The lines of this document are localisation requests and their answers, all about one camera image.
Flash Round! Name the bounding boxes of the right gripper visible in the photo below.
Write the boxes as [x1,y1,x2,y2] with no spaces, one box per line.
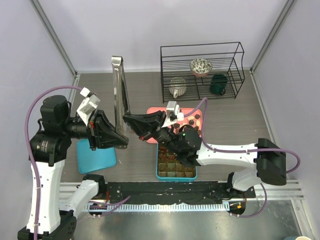
[123,110,182,155]

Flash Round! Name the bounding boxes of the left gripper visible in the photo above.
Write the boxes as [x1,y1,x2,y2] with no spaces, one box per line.
[62,106,129,149]

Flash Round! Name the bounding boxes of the stainless steel tongs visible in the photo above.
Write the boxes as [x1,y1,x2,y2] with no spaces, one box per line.
[111,55,131,139]

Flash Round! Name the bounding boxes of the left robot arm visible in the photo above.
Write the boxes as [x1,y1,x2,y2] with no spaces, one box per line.
[17,93,129,240]

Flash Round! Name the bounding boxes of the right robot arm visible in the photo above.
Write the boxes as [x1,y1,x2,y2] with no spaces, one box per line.
[122,111,287,198]

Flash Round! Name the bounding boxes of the gold plastic chocolate insert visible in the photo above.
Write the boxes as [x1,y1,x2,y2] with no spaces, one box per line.
[158,143,196,179]

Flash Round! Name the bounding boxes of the blue chocolate tin box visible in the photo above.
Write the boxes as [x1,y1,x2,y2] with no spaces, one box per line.
[155,140,198,181]

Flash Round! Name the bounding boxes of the blue tin lid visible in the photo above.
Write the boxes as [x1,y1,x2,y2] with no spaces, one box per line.
[76,139,117,174]

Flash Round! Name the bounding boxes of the striped ceramic cup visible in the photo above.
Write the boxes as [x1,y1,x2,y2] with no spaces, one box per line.
[169,77,187,99]

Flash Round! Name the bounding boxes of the pink tray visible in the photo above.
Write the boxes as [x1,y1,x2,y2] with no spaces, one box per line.
[146,107,203,144]

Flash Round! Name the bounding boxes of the patterned ceramic bowl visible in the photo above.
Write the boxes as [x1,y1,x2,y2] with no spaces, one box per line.
[189,58,213,77]

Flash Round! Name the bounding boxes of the dark green mug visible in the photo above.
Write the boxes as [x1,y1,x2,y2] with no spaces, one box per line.
[209,74,228,96]

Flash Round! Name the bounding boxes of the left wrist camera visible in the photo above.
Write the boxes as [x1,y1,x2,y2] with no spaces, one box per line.
[76,87,101,127]

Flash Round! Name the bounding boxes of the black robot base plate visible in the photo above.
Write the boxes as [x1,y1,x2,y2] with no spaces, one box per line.
[106,181,256,205]

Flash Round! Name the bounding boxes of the black wire rack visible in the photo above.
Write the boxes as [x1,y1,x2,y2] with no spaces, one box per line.
[160,41,246,102]

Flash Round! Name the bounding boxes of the white cable duct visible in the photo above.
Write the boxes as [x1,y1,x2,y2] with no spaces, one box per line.
[84,202,230,213]

